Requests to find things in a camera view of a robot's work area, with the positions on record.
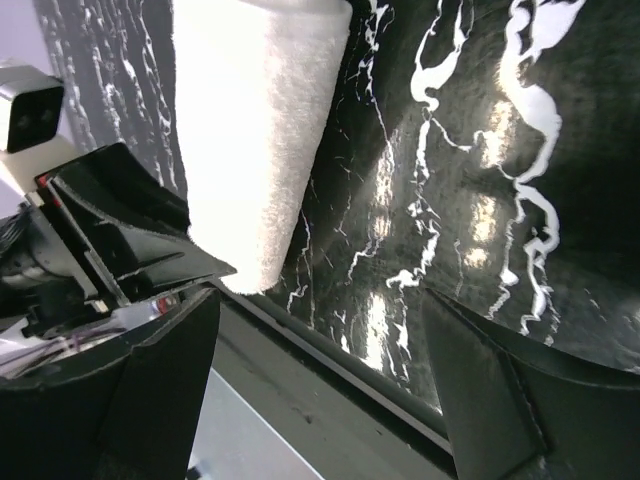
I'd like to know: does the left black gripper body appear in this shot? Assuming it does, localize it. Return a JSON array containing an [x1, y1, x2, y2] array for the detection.
[[1, 201, 117, 339]]

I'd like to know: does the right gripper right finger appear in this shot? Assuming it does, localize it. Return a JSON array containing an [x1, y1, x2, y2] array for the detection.
[[422, 289, 639, 479]]

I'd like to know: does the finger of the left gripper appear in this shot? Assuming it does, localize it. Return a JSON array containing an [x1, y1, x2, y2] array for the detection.
[[34, 143, 235, 305]]

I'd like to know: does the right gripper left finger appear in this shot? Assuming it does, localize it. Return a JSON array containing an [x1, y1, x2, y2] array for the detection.
[[1, 288, 220, 479]]

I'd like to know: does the white towel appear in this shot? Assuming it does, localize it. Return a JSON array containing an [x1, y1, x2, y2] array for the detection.
[[173, 1, 353, 294]]

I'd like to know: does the black marble pattern mat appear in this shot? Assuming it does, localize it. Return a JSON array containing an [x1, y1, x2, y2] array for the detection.
[[35, 1, 639, 394]]

